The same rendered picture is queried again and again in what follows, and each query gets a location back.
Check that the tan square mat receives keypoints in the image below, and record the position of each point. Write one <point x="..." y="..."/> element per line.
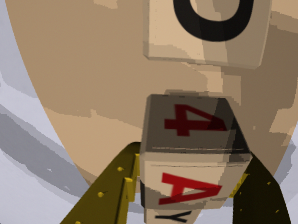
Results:
<point x="85" y="61"/>

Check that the tan letter block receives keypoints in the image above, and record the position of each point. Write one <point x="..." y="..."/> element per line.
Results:
<point x="153" y="216"/>
<point x="192" y="154"/>
<point x="218" y="32"/>

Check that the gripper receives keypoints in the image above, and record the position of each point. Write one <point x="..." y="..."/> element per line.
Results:
<point x="257" y="197"/>

